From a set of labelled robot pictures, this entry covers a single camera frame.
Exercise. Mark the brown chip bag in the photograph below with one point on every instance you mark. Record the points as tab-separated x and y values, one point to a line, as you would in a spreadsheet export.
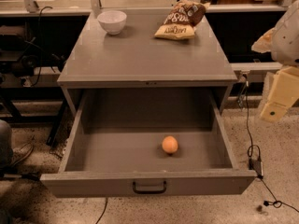
180	23

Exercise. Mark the person's shoe and leg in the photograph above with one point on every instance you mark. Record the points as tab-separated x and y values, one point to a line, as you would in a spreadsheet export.
11	155

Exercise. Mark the white ceramic bowl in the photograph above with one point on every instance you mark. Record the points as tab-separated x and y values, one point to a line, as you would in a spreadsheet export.
112	21

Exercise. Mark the orange fruit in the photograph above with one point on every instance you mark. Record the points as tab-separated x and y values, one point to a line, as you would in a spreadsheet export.
170	145

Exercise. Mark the dark machinery on left shelf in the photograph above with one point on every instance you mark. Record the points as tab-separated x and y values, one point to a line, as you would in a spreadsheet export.
20	55

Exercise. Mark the grey metal cabinet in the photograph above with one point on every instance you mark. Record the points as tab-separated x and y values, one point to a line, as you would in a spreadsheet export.
135	58

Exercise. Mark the open grey drawer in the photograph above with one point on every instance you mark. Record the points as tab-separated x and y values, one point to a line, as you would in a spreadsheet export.
117	139

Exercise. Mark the black drawer handle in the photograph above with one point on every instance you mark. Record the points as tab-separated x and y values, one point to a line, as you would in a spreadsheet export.
149	189

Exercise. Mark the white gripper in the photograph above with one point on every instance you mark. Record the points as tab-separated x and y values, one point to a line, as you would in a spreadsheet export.
287	41

